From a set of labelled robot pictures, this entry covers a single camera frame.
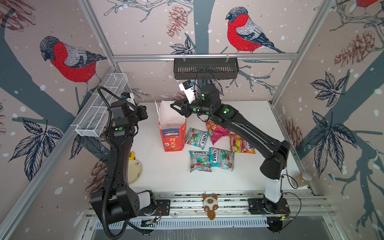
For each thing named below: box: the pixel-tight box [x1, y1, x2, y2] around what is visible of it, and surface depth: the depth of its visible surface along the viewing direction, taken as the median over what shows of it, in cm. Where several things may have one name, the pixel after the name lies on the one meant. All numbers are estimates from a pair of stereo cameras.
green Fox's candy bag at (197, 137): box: [185, 127, 209, 150], surface depth 99 cm
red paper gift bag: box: [154, 100, 187, 152], surface depth 84 cm
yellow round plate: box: [127, 159, 142, 185], surface depth 88 cm
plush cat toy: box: [202, 193, 219, 220], surface depth 74 cm
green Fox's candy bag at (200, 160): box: [189, 150, 212, 173], surface depth 87 cm
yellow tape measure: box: [129, 151, 136, 160], surface depth 92 cm
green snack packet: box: [208, 147, 235, 171], surface depth 89 cm
